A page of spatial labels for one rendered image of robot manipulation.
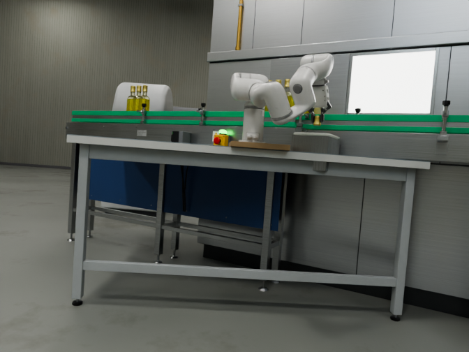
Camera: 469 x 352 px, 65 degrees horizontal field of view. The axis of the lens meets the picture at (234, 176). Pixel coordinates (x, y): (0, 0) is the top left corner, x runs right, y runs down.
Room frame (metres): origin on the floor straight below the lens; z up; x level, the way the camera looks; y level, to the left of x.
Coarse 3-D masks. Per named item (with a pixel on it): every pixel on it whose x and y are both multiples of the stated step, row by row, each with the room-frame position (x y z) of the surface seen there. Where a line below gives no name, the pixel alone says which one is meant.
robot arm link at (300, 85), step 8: (296, 72) 1.48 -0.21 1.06; (304, 72) 1.44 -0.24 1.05; (312, 72) 1.47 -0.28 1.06; (296, 80) 1.41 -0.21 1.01; (304, 80) 1.40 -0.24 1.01; (312, 80) 1.45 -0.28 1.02; (296, 88) 1.41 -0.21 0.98; (304, 88) 1.41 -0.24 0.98; (312, 88) 1.44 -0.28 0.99; (296, 96) 1.43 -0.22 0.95; (304, 96) 1.42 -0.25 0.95; (312, 96) 1.43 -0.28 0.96; (296, 104) 1.46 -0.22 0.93; (304, 104) 1.44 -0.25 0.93; (312, 104) 1.44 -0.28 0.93; (296, 112) 1.43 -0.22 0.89; (304, 112) 1.45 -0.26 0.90; (272, 120) 1.44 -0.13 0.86; (280, 120) 1.41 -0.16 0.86; (288, 120) 1.42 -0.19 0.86
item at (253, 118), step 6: (246, 108) 1.66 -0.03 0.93; (252, 108) 1.65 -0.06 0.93; (246, 114) 1.66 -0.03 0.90; (252, 114) 1.65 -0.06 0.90; (258, 114) 1.65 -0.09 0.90; (264, 114) 1.68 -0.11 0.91; (246, 120) 1.66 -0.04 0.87; (252, 120) 1.65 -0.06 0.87; (258, 120) 1.65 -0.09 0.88; (246, 126) 1.66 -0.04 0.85; (252, 126) 1.65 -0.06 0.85; (258, 126) 1.65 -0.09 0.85; (246, 132) 1.66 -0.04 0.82; (252, 132) 1.65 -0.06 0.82; (258, 132) 1.65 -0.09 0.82; (246, 138) 1.64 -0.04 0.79; (252, 138) 1.64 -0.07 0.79; (258, 138) 1.64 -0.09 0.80
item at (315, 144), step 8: (296, 136) 1.70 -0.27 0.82; (304, 136) 1.68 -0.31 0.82; (312, 136) 1.66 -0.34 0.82; (320, 136) 1.64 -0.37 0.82; (328, 136) 1.63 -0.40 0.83; (296, 144) 1.70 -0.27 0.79; (304, 144) 1.68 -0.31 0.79; (312, 144) 1.66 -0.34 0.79; (320, 144) 1.64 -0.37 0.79; (328, 144) 1.63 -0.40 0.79; (336, 144) 1.77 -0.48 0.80; (312, 152) 1.66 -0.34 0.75; (320, 152) 1.64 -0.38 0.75; (328, 152) 1.64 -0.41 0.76; (336, 152) 1.78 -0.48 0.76
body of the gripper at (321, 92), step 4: (316, 88) 1.71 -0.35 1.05; (320, 88) 1.71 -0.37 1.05; (324, 88) 1.70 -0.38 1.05; (316, 92) 1.72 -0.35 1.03; (320, 92) 1.71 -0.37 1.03; (324, 92) 1.71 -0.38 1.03; (328, 92) 1.73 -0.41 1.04; (316, 96) 1.72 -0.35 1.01; (320, 96) 1.71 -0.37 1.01; (324, 96) 1.71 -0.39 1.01; (328, 96) 1.73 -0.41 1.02; (316, 100) 1.73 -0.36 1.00; (320, 100) 1.72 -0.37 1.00; (324, 100) 1.71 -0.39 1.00; (328, 100) 1.73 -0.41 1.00; (316, 104) 1.73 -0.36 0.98; (320, 104) 1.72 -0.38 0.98; (324, 104) 1.72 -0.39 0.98
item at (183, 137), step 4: (172, 132) 2.17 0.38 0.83; (176, 132) 2.15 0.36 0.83; (180, 132) 2.14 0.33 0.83; (184, 132) 2.14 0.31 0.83; (188, 132) 2.18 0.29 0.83; (172, 136) 2.17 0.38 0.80; (176, 136) 2.15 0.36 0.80; (180, 136) 2.14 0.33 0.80; (184, 136) 2.15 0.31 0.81; (188, 136) 2.18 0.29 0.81; (172, 140) 2.16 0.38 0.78; (176, 140) 2.15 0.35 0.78; (180, 140) 2.14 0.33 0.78; (184, 140) 2.15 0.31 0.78; (188, 140) 2.18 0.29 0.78
